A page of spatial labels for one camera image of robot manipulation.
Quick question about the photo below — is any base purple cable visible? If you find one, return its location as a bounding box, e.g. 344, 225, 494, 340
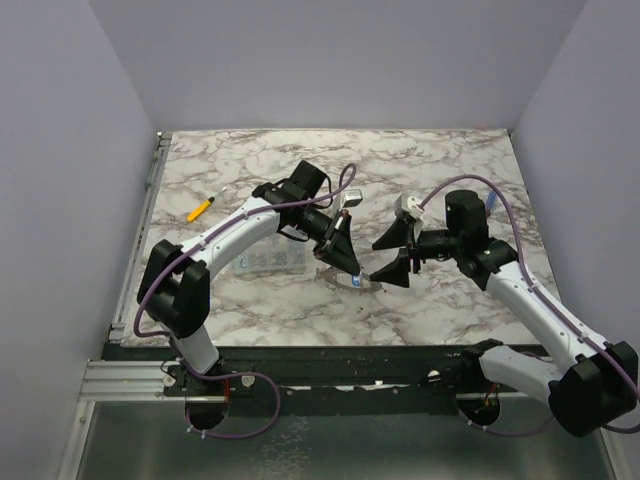
174, 371, 281, 441
464, 414, 556, 439

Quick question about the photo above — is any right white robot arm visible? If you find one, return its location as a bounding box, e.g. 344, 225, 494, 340
371, 190, 638, 437

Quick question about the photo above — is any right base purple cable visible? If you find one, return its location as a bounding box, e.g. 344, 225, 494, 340
464, 414, 556, 439

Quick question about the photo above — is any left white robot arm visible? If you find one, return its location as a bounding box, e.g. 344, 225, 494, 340
134, 161, 361, 395

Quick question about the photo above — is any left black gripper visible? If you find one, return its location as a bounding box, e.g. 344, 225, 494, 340
296, 202, 360, 276

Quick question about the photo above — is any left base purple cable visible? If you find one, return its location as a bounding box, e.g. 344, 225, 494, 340
174, 371, 281, 441

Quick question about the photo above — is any clear plastic parts box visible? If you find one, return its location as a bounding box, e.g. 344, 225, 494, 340
231, 234, 307, 275

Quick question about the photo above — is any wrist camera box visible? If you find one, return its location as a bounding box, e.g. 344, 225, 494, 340
394, 194, 424, 223
333, 189, 363, 212

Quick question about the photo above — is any large metal key ring disc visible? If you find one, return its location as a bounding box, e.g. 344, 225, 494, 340
315, 267, 383, 293

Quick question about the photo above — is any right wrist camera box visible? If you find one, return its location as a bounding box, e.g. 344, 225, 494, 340
394, 194, 424, 223

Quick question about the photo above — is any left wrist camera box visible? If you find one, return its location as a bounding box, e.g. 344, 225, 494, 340
333, 189, 363, 212

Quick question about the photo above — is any yellow handled screwdriver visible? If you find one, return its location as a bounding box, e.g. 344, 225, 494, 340
186, 187, 227, 223

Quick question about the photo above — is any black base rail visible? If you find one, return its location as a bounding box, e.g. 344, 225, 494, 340
164, 341, 526, 417

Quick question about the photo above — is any aluminium frame rail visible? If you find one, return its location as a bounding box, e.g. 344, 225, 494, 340
57, 132, 172, 479

